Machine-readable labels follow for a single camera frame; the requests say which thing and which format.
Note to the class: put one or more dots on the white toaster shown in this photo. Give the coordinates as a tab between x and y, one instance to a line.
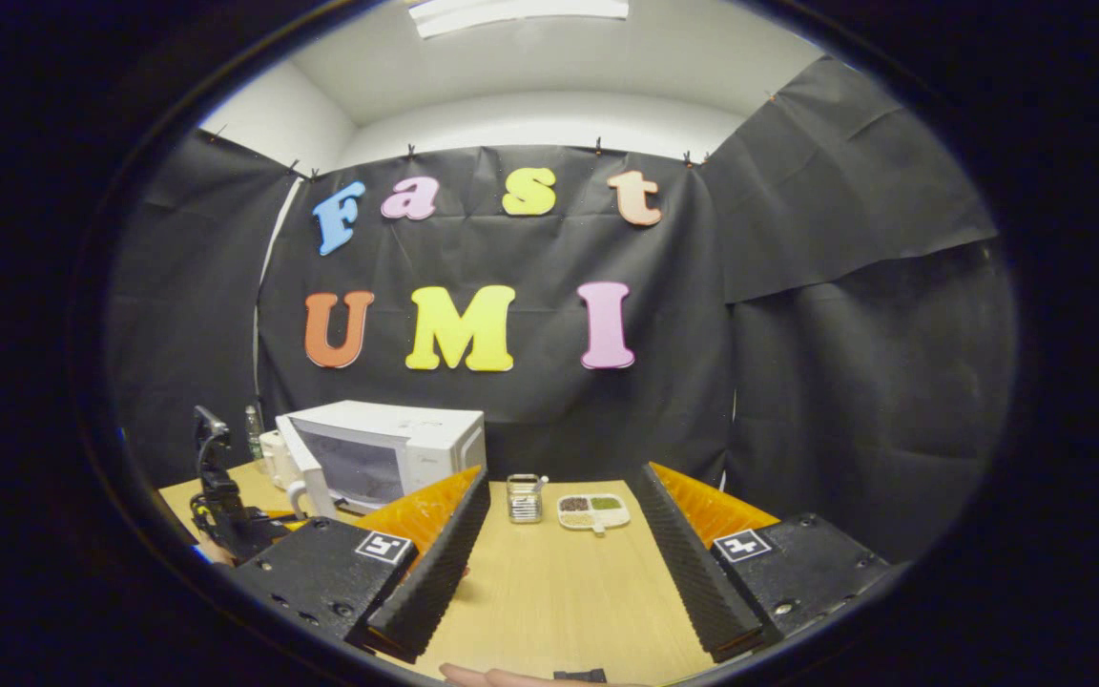
273	458

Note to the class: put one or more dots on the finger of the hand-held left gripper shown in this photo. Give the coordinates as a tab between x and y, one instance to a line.
284	520

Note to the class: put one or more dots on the white microwave oven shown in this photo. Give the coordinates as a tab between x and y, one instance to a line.
435	439

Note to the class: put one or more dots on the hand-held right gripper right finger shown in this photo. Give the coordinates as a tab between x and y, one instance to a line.
693	572

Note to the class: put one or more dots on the white divided seed plate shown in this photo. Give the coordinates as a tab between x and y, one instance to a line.
593	512

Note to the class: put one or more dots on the black backdrop cloth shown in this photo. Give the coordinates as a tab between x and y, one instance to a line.
511	258

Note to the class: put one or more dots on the long ceiling light panel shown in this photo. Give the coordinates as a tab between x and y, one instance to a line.
516	13

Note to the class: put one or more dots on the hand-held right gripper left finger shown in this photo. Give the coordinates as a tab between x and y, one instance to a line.
435	572

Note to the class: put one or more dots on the clear plastic water bottle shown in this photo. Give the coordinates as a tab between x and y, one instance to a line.
253	435

